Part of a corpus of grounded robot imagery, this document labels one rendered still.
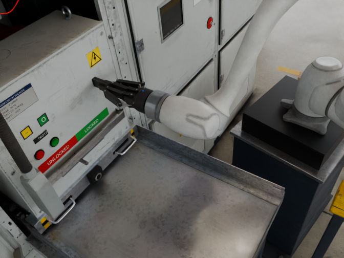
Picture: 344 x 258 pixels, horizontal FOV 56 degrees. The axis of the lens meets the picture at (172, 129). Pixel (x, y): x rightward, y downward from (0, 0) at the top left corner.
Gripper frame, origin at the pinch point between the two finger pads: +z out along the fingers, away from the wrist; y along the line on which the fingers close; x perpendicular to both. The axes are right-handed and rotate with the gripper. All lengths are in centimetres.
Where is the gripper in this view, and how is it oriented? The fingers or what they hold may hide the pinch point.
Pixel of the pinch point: (102, 84)
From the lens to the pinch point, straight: 109.0
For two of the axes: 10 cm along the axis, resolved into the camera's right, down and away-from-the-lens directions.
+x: -0.9, -7.0, -7.1
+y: 5.5, -6.2, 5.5
